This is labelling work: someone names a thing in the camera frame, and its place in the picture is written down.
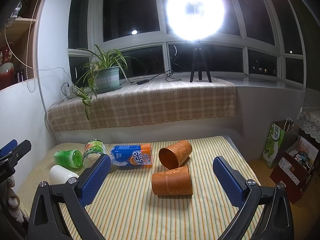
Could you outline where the blue orange drink cup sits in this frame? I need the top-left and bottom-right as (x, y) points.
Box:
(110, 144), (153, 166)

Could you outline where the green transparent cup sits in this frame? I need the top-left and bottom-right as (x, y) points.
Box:
(54, 150), (82, 168)

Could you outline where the white cup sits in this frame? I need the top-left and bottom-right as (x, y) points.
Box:
(49, 165), (79, 185)

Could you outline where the grapefruit green tea cup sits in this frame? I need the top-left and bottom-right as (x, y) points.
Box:
(82, 139), (107, 169)

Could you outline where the striped table cloth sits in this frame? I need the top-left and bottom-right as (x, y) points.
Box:
(16, 135), (266, 240)

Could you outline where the dark red cardboard box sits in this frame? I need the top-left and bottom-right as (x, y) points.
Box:
(270, 136), (319, 204)

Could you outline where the green paper bag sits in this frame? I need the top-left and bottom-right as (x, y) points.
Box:
(260, 119), (299, 168)

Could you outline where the red white vase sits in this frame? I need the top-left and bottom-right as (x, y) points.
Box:
(0, 44), (15, 89)

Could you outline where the plaid windowsill cloth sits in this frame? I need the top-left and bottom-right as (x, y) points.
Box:
(47, 77), (236, 132)

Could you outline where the white lace cloth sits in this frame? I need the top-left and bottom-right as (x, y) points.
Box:
(297, 107), (320, 143)

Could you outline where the potted spider plant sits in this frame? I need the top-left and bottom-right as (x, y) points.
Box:
(72, 44), (128, 120)

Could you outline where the wooden shelf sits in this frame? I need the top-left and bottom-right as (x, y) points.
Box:
(1, 0), (44, 91)

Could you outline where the black tripod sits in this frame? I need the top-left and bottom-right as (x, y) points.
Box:
(190, 40), (212, 83)

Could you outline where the black power cable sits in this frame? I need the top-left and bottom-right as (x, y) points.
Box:
(120, 44), (182, 86)

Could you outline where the ring light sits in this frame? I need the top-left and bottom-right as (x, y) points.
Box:
(165, 0), (225, 41)

